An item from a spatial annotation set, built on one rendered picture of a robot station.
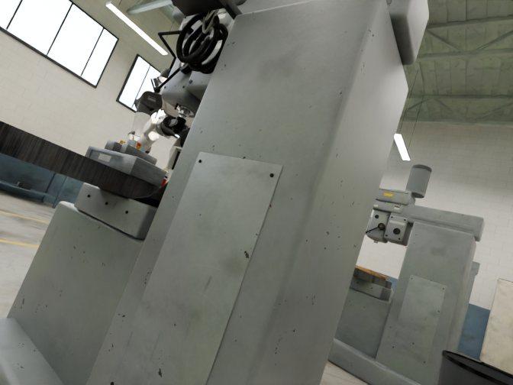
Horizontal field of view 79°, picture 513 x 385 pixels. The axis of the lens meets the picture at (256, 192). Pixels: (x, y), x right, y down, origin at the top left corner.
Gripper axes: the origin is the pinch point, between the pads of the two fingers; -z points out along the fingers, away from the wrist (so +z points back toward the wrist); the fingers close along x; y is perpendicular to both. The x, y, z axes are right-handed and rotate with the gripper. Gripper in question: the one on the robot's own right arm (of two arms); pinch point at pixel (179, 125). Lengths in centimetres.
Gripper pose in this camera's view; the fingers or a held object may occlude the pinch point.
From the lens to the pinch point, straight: 150.1
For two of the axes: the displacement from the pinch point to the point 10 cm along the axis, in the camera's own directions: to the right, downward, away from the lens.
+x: 7.1, 3.5, 6.1
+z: -6.2, -1.1, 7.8
